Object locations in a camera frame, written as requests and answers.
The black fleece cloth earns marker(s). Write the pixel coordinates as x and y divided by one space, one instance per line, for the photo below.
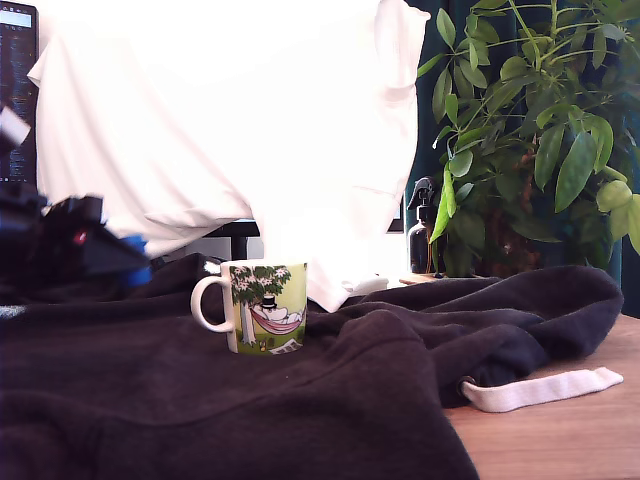
225 400

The white cloth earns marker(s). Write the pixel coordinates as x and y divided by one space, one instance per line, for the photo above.
225 110

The green leafy houseplant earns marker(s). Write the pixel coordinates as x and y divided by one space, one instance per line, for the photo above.
575 165

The black computer monitor with text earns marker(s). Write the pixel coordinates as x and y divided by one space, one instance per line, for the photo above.
17 100

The green illustrated coffee mug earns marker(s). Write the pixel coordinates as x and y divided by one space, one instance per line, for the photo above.
267 310

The black spray bottle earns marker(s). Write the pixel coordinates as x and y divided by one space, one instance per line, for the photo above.
422 235

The small wooden tray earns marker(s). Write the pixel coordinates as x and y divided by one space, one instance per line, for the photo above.
420 278

